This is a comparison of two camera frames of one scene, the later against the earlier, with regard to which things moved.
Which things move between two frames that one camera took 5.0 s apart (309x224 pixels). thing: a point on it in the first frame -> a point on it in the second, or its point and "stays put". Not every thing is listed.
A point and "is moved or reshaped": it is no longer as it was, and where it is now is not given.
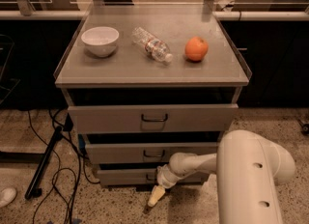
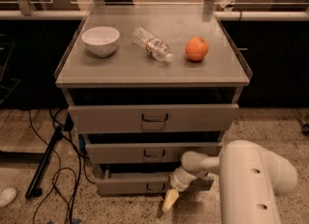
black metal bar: (32, 190) stays put
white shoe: (9, 196) stays put
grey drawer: (140, 178) is moved or reshaped
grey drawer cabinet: (143, 82) stays put
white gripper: (164, 179) -> (176, 182)
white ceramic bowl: (100, 41) stays put
